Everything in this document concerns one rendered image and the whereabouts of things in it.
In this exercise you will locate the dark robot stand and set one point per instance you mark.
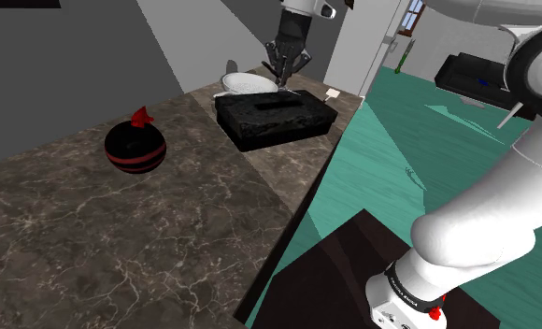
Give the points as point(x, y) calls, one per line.
point(339, 282)

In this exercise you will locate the black tissue box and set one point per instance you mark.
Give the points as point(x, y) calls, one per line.
point(275, 120)

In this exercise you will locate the brown-framed window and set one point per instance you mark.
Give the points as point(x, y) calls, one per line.
point(412, 16)

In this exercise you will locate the white perforated bowl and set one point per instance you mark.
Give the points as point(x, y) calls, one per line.
point(248, 84)

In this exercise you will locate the small white flat tag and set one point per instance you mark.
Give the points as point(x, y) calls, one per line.
point(332, 94)

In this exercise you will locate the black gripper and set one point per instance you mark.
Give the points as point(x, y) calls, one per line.
point(291, 32)

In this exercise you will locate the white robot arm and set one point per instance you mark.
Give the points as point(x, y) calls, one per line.
point(476, 228)

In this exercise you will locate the black red-striped round vase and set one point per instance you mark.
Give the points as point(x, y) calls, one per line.
point(132, 148)

